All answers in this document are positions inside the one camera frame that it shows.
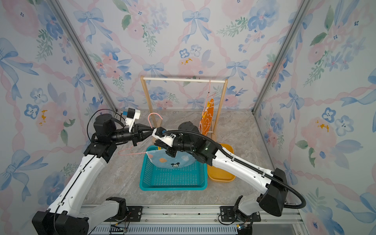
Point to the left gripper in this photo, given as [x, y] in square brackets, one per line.
[138, 134]

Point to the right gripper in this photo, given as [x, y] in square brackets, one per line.
[171, 150]

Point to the light blue towel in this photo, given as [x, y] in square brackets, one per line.
[160, 159]

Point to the pink hanger with blue towel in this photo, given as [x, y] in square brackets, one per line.
[154, 121]

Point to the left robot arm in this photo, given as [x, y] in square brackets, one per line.
[64, 215]

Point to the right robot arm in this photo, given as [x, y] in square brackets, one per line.
[270, 184]

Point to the wooden hanger rack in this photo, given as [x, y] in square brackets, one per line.
[213, 131]

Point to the pink hanger with orange towel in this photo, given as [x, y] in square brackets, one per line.
[209, 90]

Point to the teal plastic basket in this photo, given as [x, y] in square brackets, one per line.
[189, 178]

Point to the orange patterned towel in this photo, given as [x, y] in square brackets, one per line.
[207, 117]

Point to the yellow plastic tray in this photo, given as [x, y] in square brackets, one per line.
[219, 175]

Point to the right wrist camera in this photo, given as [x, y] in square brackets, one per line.
[162, 134]

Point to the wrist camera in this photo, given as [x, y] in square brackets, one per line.
[162, 134]
[131, 115]

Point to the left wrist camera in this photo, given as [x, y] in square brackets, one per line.
[131, 115]

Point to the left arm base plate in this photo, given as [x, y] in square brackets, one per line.
[133, 214]

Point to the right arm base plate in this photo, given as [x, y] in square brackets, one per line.
[228, 215]

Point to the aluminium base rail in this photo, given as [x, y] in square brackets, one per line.
[200, 220]

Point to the left aluminium corner post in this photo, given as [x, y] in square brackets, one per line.
[83, 55]

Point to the aluminium corner post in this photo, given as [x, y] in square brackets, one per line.
[285, 46]
[83, 55]

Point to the right aluminium corner post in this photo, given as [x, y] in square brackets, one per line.
[285, 46]

